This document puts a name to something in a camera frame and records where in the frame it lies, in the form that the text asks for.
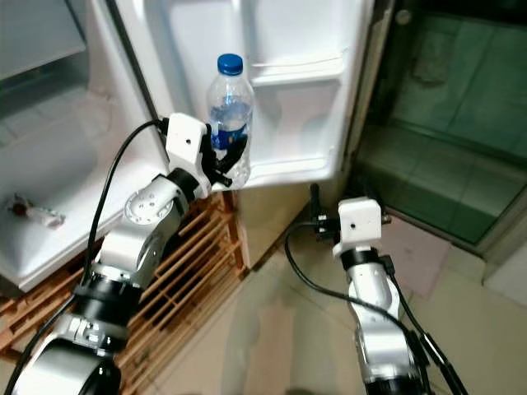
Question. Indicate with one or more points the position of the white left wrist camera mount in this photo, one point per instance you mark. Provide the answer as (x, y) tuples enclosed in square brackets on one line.
[(185, 141)]

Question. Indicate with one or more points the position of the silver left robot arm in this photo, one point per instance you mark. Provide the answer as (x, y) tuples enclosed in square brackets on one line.
[(148, 230)]

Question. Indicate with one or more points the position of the small grey steel fridge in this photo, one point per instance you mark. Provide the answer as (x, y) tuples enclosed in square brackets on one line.
[(82, 164)]

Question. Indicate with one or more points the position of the clear blue capped water bottle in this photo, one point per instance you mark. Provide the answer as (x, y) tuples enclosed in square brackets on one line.
[(229, 99)]

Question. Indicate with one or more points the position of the wooden slatted rack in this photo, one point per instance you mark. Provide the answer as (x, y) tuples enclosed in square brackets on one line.
[(198, 280)]

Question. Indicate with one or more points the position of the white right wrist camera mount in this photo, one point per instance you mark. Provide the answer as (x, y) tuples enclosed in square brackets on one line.
[(361, 222)]

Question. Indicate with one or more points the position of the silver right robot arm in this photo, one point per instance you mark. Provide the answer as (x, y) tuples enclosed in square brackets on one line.
[(379, 321)]

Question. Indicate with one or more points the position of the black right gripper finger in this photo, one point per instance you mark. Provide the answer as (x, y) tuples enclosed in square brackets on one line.
[(369, 193), (315, 200)]

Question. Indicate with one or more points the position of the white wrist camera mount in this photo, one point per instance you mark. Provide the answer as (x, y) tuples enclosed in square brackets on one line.
[(185, 141), (361, 222)]

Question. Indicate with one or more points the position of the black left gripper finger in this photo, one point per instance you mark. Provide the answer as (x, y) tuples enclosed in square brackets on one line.
[(229, 152)]

